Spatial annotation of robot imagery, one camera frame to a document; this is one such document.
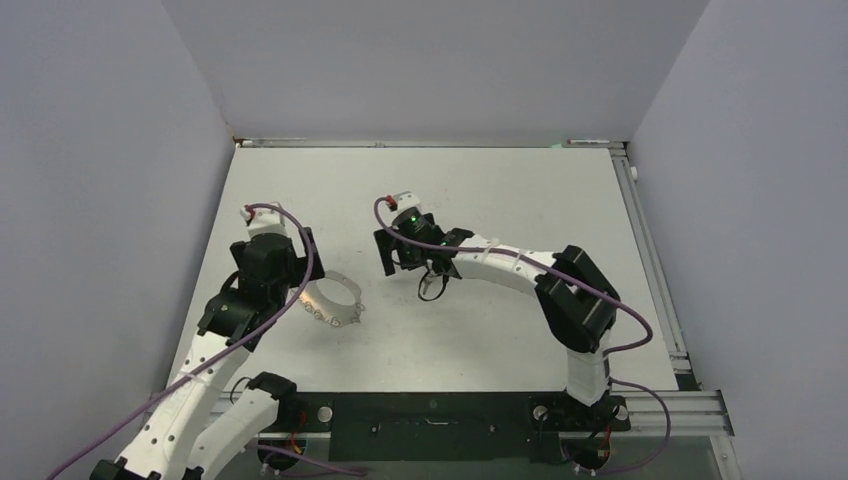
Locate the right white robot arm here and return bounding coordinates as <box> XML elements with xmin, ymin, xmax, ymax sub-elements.
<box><xmin>373</xmin><ymin>208</ymin><xmax>620</xmax><ymax>428</ymax></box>

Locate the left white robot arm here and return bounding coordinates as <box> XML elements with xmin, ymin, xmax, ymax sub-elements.
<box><xmin>90</xmin><ymin>222</ymin><xmax>324</xmax><ymax>479</ymax></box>

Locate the red white marker pen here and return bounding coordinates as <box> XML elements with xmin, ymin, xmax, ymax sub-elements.
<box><xmin>565</xmin><ymin>139</ymin><xmax>613</xmax><ymax>147</ymax></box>

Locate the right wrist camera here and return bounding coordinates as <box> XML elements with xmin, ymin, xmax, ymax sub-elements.
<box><xmin>386</xmin><ymin>191</ymin><xmax>421</xmax><ymax>213</ymax></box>

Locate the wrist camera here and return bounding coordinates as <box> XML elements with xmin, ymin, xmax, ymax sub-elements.
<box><xmin>240</xmin><ymin>205</ymin><xmax>287</xmax><ymax>239</ymax></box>
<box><xmin>386</xmin><ymin>191</ymin><xmax>421</xmax><ymax>213</ymax></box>

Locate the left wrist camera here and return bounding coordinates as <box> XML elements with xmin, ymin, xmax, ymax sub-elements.
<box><xmin>240</xmin><ymin>205</ymin><xmax>287</xmax><ymax>239</ymax></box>

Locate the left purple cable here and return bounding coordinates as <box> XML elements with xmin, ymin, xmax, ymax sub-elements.
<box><xmin>46</xmin><ymin>202</ymin><xmax>316</xmax><ymax>480</ymax></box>

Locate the purple cable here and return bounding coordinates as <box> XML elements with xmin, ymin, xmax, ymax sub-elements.
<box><xmin>373</xmin><ymin>196</ymin><xmax>672</xmax><ymax>475</ymax></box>
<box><xmin>46</xmin><ymin>202</ymin><xmax>316</xmax><ymax>480</ymax></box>

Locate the aluminium frame rail back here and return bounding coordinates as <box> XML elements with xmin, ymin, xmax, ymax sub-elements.
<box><xmin>234</xmin><ymin>138</ymin><xmax>627</xmax><ymax>150</ymax></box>

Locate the aluminium frame rail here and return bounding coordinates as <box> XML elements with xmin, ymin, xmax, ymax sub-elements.
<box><xmin>234</xmin><ymin>138</ymin><xmax>627</xmax><ymax>150</ymax></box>
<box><xmin>142</xmin><ymin>389</ymin><xmax>735</xmax><ymax>439</ymax></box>
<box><xmin>609</xmin><ymin>142</ymin><xmax>692</xmax><ymax>375</ymax></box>

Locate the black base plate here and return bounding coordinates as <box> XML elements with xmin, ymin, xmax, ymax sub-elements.
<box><xmin>265</xmin><ymin>391</ymin><xmax>631</xmax><ymax>463</ymax></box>

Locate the aluminium frame rail right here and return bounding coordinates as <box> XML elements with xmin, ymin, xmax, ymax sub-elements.
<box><xmin>609</xmin><ymin>142</ymin><xmax>692</xmax><ymax>375</ymax></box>

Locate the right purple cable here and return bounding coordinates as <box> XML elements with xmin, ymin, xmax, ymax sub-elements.
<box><xmin>373</xmin><ymin>196</ymin><xmax>672</xmax><ymax>475</ymax></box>

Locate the aluminium frame rail front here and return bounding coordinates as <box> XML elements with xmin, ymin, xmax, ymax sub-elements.
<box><xmin>142</xmin><ymin>389</ymin><xmax>735</xmax><ymax>439</ymax></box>

